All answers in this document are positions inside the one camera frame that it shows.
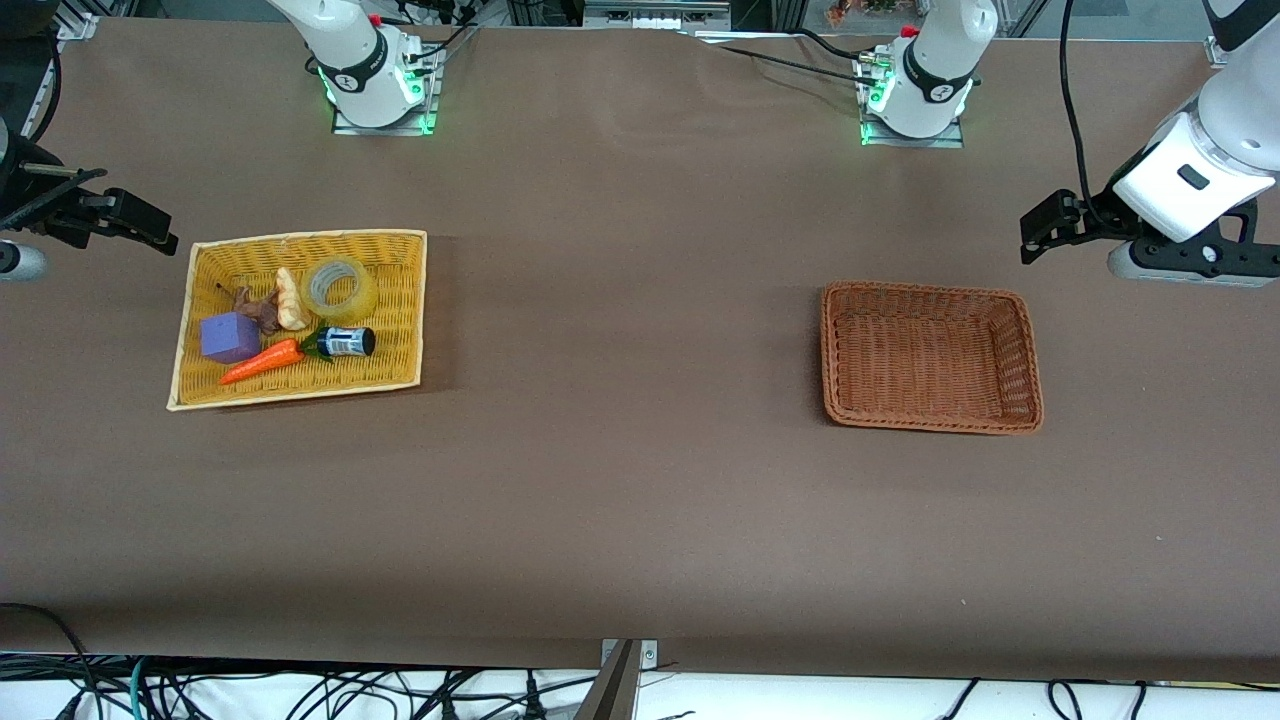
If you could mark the clear tape roll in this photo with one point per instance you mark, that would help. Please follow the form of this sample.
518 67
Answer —
366 296

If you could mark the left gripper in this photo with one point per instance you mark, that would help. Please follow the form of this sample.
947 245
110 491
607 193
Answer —
1098 220

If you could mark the yellow wicker basket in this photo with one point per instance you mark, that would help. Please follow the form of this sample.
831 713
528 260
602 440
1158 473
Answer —
395 300

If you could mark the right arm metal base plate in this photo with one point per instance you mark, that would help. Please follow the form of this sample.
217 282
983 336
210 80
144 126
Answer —
385 129

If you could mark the brown toy lion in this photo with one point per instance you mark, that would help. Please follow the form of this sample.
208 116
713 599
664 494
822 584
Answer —
268 315

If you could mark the grey metal box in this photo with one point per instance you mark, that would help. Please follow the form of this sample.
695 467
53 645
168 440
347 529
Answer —
655 12

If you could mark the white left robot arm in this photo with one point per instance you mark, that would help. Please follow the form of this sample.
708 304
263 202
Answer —
935 50

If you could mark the aluminium corner bracket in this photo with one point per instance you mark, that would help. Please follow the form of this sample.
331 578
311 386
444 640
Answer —
78 20
1222 52

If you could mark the orange toy carrot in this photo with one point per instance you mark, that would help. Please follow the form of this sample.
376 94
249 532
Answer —
265 360

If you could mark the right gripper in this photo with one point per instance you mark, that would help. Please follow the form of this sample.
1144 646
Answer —
22 190

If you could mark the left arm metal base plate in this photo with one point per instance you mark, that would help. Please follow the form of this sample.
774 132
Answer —
945 142

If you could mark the beige bread piece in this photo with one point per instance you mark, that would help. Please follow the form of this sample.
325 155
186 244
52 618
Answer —
291 300

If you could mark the brown wicker basket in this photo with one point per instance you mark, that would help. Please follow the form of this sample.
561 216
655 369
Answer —
930 350

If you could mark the purple cube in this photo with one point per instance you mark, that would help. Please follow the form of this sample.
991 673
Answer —
230 338

